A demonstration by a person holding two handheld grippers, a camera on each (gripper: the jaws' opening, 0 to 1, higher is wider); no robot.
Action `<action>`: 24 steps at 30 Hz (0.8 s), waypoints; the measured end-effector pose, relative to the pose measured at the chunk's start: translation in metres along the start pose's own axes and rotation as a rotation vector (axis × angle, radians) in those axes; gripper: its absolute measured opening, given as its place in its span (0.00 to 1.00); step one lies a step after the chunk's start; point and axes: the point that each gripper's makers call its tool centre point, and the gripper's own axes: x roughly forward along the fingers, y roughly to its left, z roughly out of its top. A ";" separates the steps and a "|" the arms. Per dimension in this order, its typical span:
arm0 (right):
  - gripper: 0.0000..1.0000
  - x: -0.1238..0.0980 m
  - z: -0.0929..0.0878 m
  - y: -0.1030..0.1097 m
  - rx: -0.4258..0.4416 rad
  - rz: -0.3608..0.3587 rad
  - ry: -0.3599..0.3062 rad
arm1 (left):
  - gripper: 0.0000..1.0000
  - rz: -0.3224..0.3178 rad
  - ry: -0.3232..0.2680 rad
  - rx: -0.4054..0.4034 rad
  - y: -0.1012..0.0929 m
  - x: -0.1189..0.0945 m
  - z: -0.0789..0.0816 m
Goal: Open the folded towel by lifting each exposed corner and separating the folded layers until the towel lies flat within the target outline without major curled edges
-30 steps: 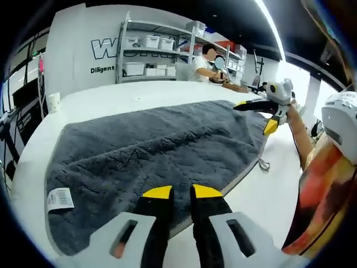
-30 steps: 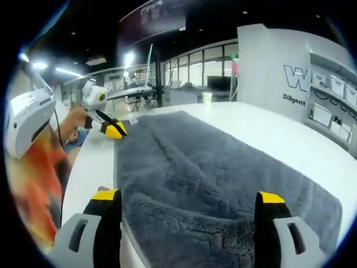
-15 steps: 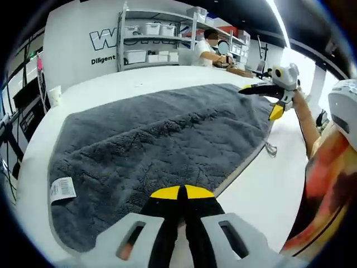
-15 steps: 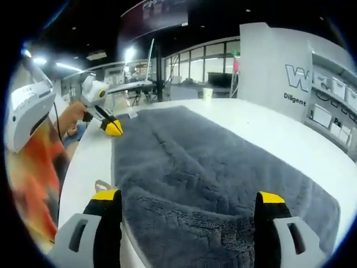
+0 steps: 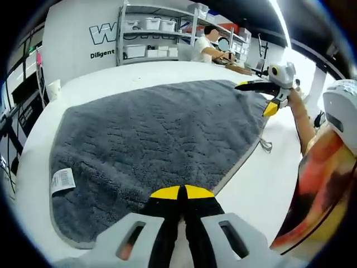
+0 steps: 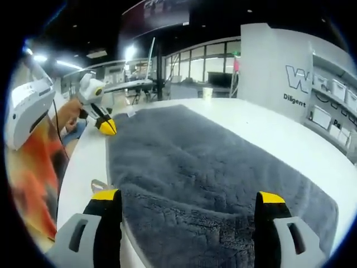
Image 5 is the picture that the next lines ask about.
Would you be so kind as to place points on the grey plush towel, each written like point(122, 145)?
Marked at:
point(145, 134)

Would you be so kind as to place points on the wooden tray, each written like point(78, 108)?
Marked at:
point(237, 68)

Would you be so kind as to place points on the metal shelf rack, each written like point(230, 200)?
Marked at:
point(121, 33)
point(240, 39)

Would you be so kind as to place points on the ceiling light strip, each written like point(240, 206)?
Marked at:
point(283, 22)

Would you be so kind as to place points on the white worn device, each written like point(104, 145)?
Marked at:
point(340, 111)

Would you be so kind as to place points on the person's orange patterned shirt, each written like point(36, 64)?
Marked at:
point(318, 201)

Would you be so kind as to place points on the group of white storage boxes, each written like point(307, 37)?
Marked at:
point(152, 23)

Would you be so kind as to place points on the dark cabinet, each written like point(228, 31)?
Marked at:
point(28, 114)

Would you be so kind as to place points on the white paper cup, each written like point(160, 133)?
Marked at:
point(54, 90)

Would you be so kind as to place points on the pink tag on stand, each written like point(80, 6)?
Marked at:
point(39, 59)

